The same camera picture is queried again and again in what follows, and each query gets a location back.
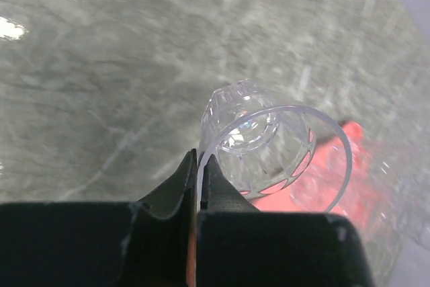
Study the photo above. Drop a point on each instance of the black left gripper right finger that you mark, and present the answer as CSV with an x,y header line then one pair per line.
x,y
238,245

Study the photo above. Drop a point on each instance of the clear faceted glass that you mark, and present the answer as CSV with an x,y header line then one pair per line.
x,y
374,198
262,144

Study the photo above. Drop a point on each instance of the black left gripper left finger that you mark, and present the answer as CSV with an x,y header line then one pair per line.
x,y
148,242

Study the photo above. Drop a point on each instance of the pink plastic tray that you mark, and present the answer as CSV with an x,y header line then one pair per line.
x,y
275,199

